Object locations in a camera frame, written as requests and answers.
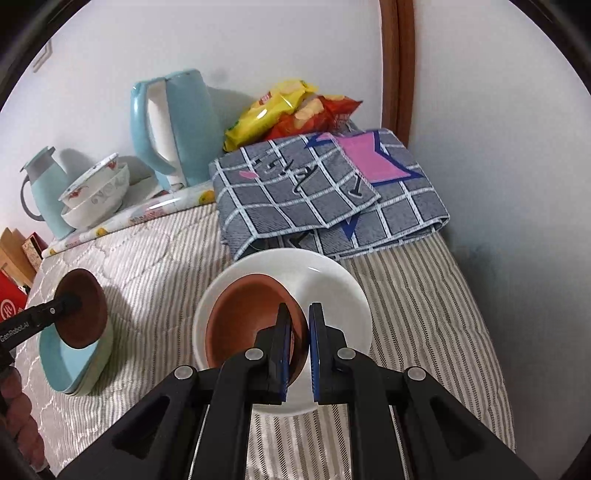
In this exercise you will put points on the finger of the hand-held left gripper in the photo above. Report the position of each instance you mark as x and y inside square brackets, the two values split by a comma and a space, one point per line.
[55, 311]

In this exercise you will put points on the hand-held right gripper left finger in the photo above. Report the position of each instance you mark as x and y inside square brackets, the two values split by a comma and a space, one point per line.
[285, 360]

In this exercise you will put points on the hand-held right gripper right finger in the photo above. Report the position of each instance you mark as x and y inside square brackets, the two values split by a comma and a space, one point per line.
[316, 355]

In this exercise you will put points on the brown ceramic bowl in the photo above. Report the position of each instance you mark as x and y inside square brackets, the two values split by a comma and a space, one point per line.
[87, 318]
[244, 314]

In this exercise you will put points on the blue square plate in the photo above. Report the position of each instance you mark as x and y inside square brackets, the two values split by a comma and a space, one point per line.
[60, 364]

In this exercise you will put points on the person's left hand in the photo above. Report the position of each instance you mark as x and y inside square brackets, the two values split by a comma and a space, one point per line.
[21, 415]

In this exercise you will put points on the red paper bag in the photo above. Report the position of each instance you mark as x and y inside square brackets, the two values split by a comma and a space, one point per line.
[9, 295]

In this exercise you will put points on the wooden chair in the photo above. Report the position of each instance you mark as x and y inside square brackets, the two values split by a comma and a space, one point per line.
[9, 249]

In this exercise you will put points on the striped quilt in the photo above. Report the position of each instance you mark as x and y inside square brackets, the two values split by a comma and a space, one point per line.
[415, 323]

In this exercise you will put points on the large white patterned bowl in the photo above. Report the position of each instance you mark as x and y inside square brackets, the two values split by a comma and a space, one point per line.
[104, 205]

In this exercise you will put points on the light blue thermos jug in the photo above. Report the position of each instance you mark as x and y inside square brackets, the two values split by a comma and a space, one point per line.
[46, 194]

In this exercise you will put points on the floral rolled mat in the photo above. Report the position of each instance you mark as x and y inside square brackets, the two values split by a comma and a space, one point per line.
[138, 214]

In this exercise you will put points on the floral patterned bowl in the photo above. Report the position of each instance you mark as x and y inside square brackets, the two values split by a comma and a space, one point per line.
[90, 184]

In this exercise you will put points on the grey checked cloth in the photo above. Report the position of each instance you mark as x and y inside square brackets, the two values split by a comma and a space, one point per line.
[277, 203]

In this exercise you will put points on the light blue electric kettle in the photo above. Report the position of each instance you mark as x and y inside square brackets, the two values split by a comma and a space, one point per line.
[194, 129]

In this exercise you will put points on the yellow snack bag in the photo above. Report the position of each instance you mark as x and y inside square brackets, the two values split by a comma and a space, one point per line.
[263, 120]

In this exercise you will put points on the red snack bag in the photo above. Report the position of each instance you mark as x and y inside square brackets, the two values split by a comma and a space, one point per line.
[332, 110]

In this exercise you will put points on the brown wooden door frame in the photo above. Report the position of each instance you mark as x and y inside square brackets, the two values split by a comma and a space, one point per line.
[397, 55]

